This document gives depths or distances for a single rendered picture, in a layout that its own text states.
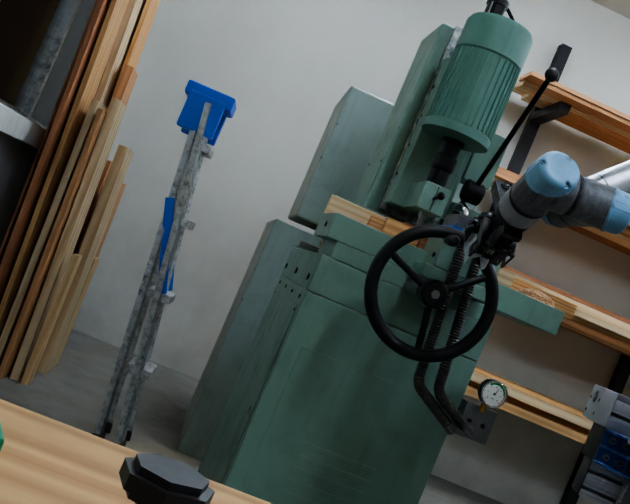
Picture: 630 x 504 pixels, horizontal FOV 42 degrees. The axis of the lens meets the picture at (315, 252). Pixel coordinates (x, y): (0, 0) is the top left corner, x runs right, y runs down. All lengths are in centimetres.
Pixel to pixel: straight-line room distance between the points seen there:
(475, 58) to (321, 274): 65
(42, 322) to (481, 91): 177
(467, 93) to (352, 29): 247
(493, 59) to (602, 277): 282
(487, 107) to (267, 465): 99
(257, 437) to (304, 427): 11
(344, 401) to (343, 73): 276
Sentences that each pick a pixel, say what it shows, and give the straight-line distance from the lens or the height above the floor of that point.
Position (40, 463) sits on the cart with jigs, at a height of 53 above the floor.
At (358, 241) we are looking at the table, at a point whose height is 86.
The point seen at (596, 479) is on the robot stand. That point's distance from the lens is 221.
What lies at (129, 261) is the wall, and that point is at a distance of 433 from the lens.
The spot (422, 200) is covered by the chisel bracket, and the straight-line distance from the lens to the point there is 202.
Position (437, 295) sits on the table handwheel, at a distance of 171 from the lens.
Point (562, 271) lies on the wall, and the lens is 466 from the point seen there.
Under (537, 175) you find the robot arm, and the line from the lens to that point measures 139.
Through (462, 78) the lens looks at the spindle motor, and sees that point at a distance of 206.
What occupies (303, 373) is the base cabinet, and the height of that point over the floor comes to 53.
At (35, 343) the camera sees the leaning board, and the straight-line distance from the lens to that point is 310.
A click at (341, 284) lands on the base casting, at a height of 75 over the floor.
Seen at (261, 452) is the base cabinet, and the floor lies 33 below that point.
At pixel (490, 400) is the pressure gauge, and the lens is 193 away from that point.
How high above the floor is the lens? 76
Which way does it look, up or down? 1 degrees up
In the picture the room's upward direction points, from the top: 23 degrees clockwise
